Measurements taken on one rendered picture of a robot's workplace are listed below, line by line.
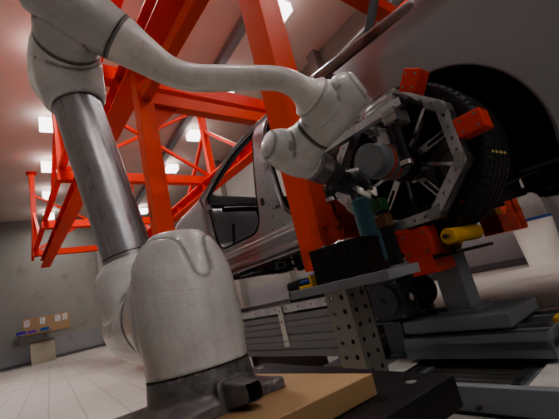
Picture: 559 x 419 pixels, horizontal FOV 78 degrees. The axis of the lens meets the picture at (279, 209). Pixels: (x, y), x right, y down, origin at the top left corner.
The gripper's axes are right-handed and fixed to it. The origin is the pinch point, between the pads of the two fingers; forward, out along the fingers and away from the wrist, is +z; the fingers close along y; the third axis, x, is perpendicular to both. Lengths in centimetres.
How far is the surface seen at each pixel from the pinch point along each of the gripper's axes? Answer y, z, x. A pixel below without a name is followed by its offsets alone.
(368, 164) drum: 5.1, 12.2, -17.0
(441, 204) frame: -9.8, 30.6, 0.0
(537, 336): -23, 44, 45
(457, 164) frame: -19.9, 26.6, -10.4
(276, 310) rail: 97, 45, 22
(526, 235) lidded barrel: 57, 490, -107
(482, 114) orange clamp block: -31.9, 23.0, -22.1
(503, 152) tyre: -30, 48, -19
